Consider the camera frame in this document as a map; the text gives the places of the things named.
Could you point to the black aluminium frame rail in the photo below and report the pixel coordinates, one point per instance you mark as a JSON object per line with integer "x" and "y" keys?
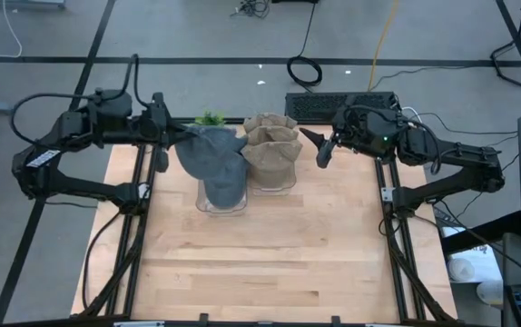
{"x": 141, "y": 227}
{"x": 396, "y": 272}

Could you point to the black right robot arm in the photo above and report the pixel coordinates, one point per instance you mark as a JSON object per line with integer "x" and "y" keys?
{"x": 460, "y": 154}

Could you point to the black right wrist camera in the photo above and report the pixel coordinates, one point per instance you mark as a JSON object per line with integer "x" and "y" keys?
{"x": 353, "y": 120}

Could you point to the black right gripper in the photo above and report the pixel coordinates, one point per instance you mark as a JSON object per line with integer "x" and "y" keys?
{"x": 360, "y": 136}

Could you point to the white paper cup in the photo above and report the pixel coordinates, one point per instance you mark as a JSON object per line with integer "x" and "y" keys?
{"x": 491, "y": 293}
{"x": 460, "y": 270}

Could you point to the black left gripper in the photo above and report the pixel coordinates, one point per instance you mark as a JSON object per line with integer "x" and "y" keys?
{"x": 158, "y": 141}

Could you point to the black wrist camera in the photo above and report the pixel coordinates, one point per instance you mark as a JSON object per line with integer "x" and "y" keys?
{"x": 156, "y": 115}
{"x": 353, "y": 120}

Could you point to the grey cap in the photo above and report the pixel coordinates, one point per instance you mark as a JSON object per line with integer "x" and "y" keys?
{"x": 226, "y": 195}
{"x": 206, "y": 150}

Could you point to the beige cap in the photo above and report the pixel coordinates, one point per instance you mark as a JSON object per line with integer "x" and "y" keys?
{"x": 272, "y": 135}
{"x": 269, "y": 121}
{"x": 272, "y": 159}

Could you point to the clear plastic bin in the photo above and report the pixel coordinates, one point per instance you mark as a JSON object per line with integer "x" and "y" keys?
{"x": 200, "y": 202}
{"x": 265, "y": 191}

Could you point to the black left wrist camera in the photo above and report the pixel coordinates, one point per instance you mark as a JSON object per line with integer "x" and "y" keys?
{"x": 156, "y": 115}

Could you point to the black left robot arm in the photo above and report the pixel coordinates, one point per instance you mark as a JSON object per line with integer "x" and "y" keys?
{"x": 74, "y": 131}

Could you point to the green plant in white pot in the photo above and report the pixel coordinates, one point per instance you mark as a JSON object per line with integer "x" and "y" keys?
{"x": 210, "y": 120}

